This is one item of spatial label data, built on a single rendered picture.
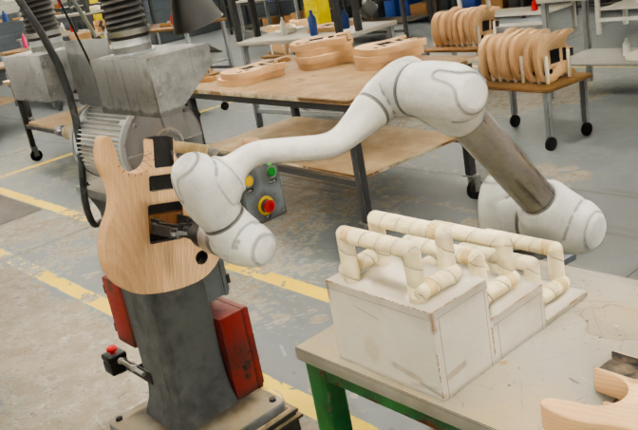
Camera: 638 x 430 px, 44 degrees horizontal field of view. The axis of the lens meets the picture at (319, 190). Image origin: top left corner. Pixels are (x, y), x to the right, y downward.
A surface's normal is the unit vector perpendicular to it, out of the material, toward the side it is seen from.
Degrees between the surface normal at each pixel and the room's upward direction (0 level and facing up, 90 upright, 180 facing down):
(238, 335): 90
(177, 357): 90
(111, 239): 89
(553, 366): 0
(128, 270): 89
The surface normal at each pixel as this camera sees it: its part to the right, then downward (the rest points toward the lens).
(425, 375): -0.74, 0.33
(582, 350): -0.18, -0.94
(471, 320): 0.65, 0.12
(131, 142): 0.22, 0.10
